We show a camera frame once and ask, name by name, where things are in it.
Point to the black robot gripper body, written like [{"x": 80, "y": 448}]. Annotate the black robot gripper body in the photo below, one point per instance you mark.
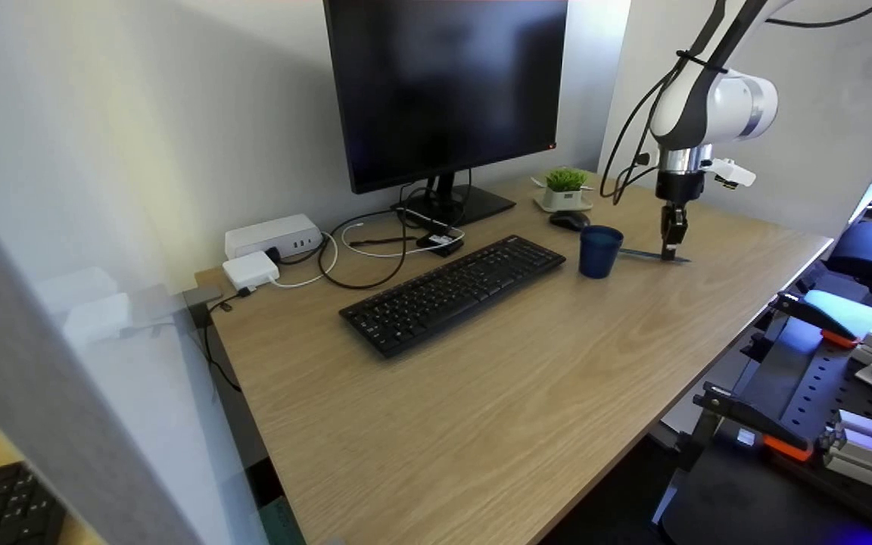
[{"x": 678, "y": 186}]

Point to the blue pen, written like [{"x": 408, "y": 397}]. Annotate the blue pen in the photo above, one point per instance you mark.
[{"x": 643, "y": 253}]

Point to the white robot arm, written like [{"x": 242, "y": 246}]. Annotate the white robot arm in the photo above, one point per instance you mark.
[{"x": 728, "y": 108}]

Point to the dark blue cup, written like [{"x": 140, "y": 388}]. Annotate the dark blue cup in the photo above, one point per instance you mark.
[{"x": 597, "y": 259}]

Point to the black computer mouse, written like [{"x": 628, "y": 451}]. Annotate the black computer mouse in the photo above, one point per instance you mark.
[{"x": 568, "y": 220}]

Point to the small green plant white pot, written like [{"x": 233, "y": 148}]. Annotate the small green plant white pot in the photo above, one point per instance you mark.
[{"x": 563, "y": 198}]

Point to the black perforated plate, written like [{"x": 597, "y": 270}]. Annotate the black perforated plate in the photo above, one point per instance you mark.
[{"x": 804, "y": 381}]

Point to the black monitor stand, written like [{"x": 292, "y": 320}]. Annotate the black monitor stand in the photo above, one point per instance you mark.
[{"x": 468, "y": 204}]

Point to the small black dongle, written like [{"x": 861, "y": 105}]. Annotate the small black dongle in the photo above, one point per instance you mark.
[{"x": 440, "y": 243}]

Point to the black computer keyboard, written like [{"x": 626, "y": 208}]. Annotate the black computer keyboard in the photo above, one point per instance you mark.
[{"x": 446, "y": 291}]

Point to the black computer monitor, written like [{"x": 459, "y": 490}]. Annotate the black computer monitor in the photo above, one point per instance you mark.
[{"x": 436, "y": 91}]

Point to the white power strip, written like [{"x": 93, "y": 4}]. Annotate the white power strip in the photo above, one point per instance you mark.
[{"x": 271, "y": 237}]

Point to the small white adapter box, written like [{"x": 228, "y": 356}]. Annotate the small white adapter box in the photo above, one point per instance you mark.
[{"x": 250, "y": 270}]

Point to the grey partition panel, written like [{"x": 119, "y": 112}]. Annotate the grey partition panel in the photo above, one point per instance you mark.
[{"x": 44, "y": 404}]

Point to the black keyboard on neighbour desk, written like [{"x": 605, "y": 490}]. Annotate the black keyboard on neighbour desk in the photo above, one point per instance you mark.
[{"x": 2, "y": 504}]

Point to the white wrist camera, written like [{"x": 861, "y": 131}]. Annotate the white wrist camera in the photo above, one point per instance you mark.
[{"x": 734, "y": 172}]

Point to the grey desk clamp bracket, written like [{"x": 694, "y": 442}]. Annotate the grey desk clamp bracket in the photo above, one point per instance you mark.
[{"x": 200, "y": 298}]

